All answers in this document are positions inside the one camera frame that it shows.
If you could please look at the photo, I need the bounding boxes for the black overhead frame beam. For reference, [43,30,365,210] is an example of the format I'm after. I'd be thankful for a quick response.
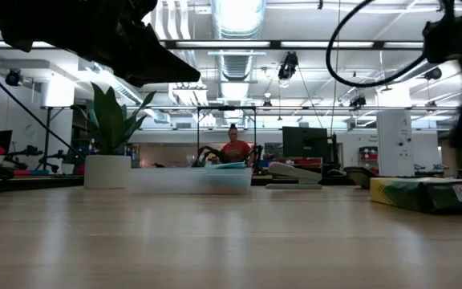
[0,39,424,51]

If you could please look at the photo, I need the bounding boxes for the yellow green crayon box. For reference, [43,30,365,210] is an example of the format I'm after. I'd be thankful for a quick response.
[370,176,462,214]

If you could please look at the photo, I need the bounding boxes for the white stapler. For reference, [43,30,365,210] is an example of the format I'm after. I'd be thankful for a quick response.
[265,161,323,190]

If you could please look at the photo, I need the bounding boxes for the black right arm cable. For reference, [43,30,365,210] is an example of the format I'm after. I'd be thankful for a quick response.
[326,0,429,89]

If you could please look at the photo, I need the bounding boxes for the person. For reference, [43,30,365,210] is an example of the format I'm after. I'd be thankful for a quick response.
[221,124,253,165]

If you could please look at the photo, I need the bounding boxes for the clear plastic storage container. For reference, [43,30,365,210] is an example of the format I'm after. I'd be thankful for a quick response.
[128,166,253,196]

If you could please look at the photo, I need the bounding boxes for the white column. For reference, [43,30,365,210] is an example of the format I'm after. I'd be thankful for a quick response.
[376,109,415,177]

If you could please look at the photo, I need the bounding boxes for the black background stand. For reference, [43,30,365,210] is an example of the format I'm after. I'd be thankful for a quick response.
[40,104,74,161]

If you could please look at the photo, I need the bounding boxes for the blue sticky note pad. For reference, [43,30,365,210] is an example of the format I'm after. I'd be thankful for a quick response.
[205,161,252,193]

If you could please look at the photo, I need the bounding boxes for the green plant in white pot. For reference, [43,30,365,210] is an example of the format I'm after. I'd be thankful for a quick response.
[76,82,158,189]

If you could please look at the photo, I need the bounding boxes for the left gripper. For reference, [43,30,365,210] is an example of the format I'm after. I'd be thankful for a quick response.
[54,0,201,88]

